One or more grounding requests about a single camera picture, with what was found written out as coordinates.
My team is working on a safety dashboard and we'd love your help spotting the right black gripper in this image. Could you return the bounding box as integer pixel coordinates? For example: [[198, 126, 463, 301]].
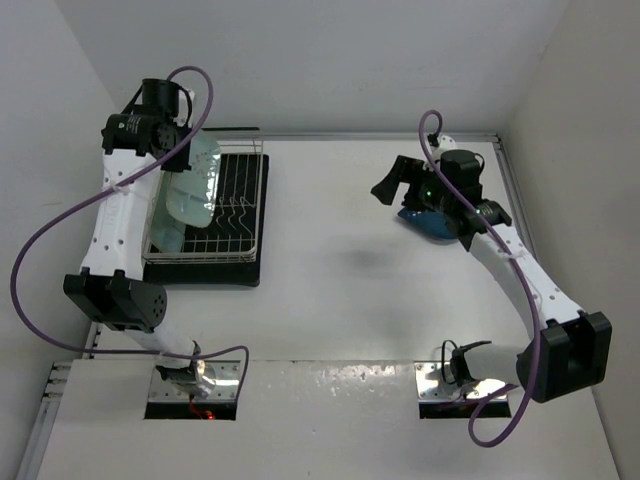
[[372, 155, 454, 214]]

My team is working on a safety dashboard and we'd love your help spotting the dark blue leaf dish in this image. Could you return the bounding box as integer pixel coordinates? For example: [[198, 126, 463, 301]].
[[397, 208, 457, 241]]

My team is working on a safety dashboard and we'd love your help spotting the light green plate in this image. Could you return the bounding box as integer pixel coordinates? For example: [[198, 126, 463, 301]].
[[150, 210, 186, 253], [165, 133, 222, 228]]

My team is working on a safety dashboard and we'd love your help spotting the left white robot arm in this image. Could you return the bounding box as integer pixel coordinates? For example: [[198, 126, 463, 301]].
[[63, 79, 205, 393]]

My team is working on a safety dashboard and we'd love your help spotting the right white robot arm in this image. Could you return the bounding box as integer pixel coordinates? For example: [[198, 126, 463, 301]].
[[371, 149, 612, 403]]

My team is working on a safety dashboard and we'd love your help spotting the black drainer tray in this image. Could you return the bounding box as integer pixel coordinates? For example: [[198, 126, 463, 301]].
[[144, 153, 269, 287]]

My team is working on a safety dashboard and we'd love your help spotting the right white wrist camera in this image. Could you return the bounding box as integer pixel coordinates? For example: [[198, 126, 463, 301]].
[[428, 135, 458, 160]]

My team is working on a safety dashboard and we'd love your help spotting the white wire dish rack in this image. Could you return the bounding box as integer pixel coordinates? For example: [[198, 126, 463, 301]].
[[143, 132, 268, 265]]

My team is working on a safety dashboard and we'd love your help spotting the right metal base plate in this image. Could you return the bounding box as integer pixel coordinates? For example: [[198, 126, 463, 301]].
[[414, 361, 505, 404]]

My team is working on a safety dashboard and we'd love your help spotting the metal base plate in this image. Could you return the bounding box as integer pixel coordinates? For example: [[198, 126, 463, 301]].
[[414, 361, 505, 404], [148, 360, 241, 403]]

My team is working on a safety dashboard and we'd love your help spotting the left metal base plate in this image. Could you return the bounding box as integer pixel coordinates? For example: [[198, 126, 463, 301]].
[[148, 360, 241, 403]]

